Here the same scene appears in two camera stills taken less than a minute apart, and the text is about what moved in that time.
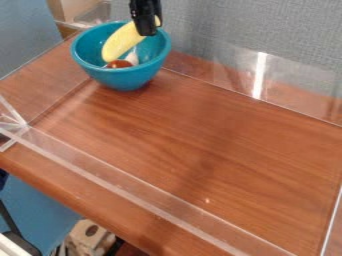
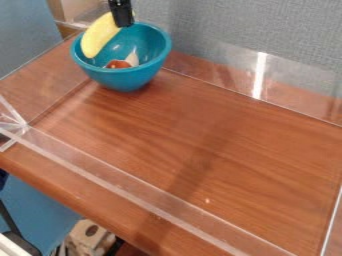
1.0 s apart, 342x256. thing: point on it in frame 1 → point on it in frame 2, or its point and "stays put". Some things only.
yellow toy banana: (123, 39) → (99, 34)
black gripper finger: (143, 10) → (121, 11)
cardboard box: (73, 15) stays put
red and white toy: (129, 60) stays put
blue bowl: (87, 46) stays put
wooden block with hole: (88, 239) stays put
